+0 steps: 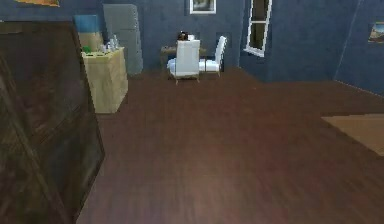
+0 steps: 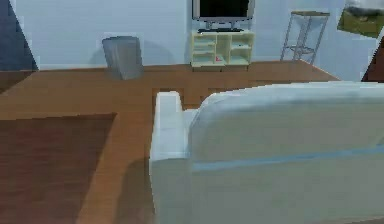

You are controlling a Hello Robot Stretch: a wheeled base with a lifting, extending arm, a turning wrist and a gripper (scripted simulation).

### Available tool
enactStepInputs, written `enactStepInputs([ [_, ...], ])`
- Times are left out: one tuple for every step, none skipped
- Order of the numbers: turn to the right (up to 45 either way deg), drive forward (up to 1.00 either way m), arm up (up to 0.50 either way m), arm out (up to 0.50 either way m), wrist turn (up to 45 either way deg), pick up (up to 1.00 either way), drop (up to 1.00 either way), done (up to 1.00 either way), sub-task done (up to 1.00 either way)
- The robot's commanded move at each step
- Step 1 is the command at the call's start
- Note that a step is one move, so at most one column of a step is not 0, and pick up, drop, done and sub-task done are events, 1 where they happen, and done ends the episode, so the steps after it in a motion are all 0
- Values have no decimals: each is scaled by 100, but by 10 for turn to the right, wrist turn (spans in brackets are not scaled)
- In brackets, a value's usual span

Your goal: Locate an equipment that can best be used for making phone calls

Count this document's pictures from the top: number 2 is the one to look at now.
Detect grey television set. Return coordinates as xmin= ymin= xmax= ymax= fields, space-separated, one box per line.
xmin=191 ymin=0 xmax=257 ymax=33

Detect dark brown door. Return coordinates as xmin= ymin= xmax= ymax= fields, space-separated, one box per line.
xmin=361 ymin=35 xmax=384 ymax=83

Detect white sofa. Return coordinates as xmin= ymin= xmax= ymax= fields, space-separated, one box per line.
xmin=148 ymin=80 xmax=384 ymax=224

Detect pale yellow television stand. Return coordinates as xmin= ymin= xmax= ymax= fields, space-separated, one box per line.
xmin=190 ymin=28 xmax=256 ymax=72

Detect grey metal side table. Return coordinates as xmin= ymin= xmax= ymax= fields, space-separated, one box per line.
xmin=279 ymin=10 xmax=331 ymax=65

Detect framed landscape picture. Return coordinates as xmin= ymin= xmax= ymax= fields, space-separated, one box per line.
xmin=336 ymin=0 xmax=384 ymax=39

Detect grey bin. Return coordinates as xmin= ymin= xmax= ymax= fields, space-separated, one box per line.
xmin=101 ymin=35 xmax=145 ymax=81

